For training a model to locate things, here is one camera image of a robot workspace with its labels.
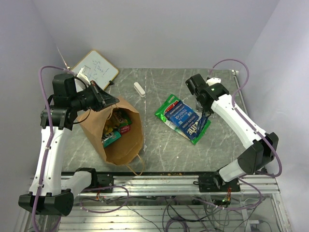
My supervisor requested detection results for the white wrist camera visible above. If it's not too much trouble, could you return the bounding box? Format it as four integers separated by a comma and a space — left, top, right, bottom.
76, 68, 90, 85
206, 77, 221, 86

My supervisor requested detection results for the brown paper bag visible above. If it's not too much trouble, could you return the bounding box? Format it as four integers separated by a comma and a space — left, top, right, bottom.
77, 96, 145, 176

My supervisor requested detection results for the white eraser block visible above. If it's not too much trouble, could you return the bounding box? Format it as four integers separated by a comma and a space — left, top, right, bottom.
133, 82, 146, 98

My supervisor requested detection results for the small red snack packet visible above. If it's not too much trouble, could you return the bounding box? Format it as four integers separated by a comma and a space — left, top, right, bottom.
119, 125, 131, 135

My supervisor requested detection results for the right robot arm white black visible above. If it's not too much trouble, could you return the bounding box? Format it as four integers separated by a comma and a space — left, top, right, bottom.
185, 74, 279, 191

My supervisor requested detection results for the green snack packet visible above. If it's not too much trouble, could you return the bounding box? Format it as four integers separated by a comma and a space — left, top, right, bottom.
103, 108, 133, 132

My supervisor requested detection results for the teal Fox's mint candy bag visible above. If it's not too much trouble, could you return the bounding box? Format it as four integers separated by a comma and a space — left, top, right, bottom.
101, 130, 121, 147

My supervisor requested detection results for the blue salt vinegar chips bag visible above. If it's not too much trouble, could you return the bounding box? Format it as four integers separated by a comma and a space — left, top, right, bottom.
165, 101, 199, 135

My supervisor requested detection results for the green cassava chips bag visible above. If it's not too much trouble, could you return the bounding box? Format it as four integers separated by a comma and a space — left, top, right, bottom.
155, 94, 206, 145

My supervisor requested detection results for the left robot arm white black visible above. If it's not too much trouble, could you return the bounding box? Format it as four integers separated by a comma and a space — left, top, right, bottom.
18, 73, 119, 216

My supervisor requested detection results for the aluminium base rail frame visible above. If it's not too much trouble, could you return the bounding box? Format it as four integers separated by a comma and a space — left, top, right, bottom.
19, 168, 292, 232

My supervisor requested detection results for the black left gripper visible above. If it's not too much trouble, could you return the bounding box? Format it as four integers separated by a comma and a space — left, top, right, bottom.
70, 80, 119, 112

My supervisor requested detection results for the small whiteboard yellow frame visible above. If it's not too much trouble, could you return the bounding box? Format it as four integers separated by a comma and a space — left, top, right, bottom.
71, 50, 119, 89

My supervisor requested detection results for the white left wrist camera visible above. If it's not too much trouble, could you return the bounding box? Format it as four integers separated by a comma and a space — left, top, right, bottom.
76, 68, 90, 85

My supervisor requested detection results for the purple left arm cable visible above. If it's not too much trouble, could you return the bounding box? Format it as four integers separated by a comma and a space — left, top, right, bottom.
31, 65, 75, 230

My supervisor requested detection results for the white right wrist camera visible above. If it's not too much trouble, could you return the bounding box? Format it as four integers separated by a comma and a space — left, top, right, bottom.
206, 77, 221, 86

